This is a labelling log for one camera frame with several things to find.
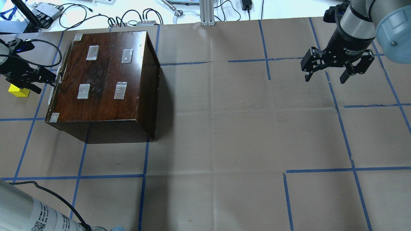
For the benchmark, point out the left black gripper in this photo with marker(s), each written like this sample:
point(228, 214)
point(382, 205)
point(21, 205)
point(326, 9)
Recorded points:
point(10, 69)

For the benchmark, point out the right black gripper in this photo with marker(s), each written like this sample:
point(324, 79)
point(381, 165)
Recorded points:
point(348, 45)

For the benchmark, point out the dark wooden drawer cabinet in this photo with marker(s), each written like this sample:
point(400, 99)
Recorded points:
point(108, 89)

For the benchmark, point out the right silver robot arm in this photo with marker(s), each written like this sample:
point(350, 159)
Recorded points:
point(358, 24)

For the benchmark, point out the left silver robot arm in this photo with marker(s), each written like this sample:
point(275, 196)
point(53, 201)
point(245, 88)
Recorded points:
point(19, 210)

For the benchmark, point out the yellow block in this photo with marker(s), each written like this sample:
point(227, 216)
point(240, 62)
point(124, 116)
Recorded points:
point(19, 92)

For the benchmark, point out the grey electronics box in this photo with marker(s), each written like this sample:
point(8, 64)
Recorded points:
point(44, 10)

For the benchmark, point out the black power adapter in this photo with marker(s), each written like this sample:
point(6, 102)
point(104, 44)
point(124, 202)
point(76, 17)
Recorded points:
point(246, 5)

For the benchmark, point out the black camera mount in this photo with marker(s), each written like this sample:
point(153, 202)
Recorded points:
point(34, 24)

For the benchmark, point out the aluminium frame post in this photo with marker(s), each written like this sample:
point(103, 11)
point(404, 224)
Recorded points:
point(207, 12)

